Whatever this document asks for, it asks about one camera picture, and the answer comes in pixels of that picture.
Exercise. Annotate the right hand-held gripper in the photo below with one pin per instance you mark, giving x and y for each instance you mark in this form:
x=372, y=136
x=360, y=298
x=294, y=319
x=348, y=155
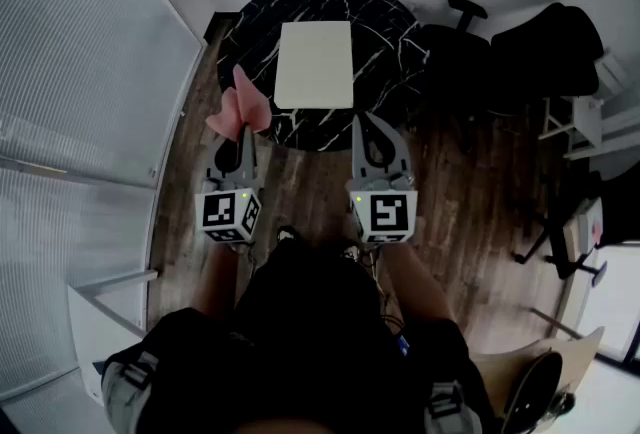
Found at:
x=387, y=214

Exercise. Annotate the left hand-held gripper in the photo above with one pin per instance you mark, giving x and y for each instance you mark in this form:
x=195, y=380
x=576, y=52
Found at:
x=220, y=214

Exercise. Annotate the pink cloth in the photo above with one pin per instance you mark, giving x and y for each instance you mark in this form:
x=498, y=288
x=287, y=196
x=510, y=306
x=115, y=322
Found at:
x=245, y=102

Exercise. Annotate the cream rectangular board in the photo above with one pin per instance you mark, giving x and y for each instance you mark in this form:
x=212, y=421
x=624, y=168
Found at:
x=315, y=67

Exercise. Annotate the person's left forearm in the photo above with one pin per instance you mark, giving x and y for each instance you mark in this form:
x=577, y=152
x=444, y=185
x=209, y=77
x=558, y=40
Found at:
x=220, y=277

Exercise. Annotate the person's right forearm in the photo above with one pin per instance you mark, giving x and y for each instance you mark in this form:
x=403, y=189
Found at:
x=410, y=282

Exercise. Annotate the person's shoe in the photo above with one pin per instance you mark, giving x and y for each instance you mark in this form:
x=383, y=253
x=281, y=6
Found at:
x=287, y=234

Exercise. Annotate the black office chair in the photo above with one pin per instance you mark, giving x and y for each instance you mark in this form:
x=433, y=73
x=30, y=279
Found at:
x=455, y=62

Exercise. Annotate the white window blinds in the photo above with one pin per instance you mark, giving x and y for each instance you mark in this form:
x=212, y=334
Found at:
x=75, y=72

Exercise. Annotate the small blue device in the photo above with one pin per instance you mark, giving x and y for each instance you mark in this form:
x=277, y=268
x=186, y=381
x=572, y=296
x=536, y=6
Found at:
x=403, y=346

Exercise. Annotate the black metal legs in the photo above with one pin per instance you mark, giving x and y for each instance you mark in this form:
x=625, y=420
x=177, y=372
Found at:
x=557, y=242

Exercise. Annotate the person's black clothing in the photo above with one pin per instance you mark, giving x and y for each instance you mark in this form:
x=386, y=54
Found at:
x=310, y=347

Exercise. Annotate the white desk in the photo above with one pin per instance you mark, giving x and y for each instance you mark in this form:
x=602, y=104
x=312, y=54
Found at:
x=585, y=122

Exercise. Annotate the white box with pink patch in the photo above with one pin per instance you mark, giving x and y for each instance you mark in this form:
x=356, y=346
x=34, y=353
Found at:
x=585, y=232

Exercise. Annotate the light wooden board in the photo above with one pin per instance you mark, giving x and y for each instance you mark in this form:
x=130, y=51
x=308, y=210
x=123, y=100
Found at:
x=495, y=372

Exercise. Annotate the black round disc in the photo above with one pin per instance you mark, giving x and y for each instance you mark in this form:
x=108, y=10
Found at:
x=530, y=392

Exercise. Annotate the white table frame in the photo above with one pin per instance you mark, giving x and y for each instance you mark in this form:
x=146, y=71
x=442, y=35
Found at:
x=87, y=322

